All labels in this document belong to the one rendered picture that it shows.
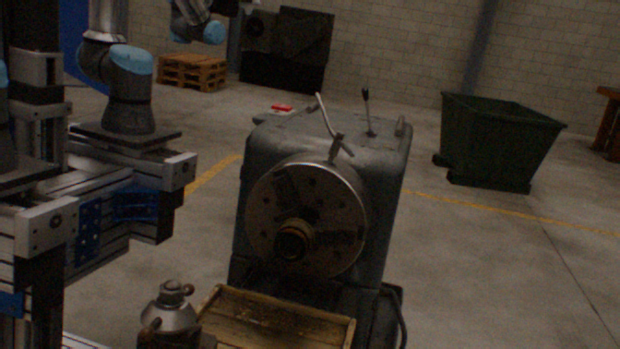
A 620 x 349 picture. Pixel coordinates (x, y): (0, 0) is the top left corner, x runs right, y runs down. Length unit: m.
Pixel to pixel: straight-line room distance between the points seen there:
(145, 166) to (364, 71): 9.90
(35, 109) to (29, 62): 0.11
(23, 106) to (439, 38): 10.20
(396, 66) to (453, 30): 1.25
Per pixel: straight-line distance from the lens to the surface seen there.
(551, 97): 11.66
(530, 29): 11.46
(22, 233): 1.21
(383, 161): 1.44
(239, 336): 1.24
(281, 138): 1.48
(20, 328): 1.74
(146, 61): 1.62
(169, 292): 0.82
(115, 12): 1.74
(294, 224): 1.22
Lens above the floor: 1.59
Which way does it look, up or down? 18 degrees down
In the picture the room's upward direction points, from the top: 10 degrees clockwise
